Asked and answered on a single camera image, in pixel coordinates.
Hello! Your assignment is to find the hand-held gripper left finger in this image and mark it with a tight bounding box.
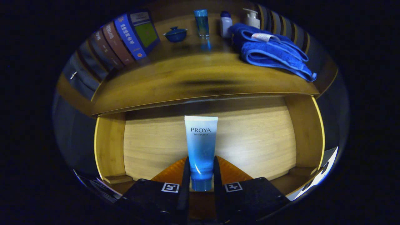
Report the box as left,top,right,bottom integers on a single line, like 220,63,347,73
117,156,190,225

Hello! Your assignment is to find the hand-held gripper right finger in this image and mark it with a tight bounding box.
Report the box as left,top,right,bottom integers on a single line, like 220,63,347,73
213,156,291,225

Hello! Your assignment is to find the blue cosmetic tube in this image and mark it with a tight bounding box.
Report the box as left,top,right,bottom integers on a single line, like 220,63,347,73
184,116,218,192

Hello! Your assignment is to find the wooden drawer with black knob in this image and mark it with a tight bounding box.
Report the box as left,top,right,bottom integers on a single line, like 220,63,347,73
94,94,325,219

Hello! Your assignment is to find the wooden countertop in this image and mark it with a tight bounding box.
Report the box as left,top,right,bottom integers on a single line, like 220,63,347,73
91,42,321,117

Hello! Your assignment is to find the brown wooden cabinet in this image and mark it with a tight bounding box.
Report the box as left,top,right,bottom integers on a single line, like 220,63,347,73
56,0,339,119

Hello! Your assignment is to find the folded blue towel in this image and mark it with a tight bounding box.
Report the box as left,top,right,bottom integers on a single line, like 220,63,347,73
231,22,317,82

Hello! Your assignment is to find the dark blue lidded teacup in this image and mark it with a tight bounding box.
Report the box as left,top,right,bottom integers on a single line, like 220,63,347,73
163,27,188,43

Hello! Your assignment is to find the white bottle with blue cap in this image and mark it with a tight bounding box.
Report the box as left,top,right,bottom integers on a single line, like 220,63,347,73
220,11,233,38

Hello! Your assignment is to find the dark brown book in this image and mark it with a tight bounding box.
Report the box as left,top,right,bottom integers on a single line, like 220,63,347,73
88,30,124,71

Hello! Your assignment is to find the thick blue book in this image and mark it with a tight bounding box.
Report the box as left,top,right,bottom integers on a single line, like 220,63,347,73
113,11,161,60

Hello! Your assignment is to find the reddish brown book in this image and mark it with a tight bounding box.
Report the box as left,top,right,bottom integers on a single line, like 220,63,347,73
102,21,135,66

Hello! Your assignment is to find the tall teal glass bottle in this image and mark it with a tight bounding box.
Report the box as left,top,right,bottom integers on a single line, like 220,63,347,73
194,9,210,38

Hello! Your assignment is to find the white pump bottle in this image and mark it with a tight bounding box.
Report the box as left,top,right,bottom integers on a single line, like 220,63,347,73
243,8,261,29

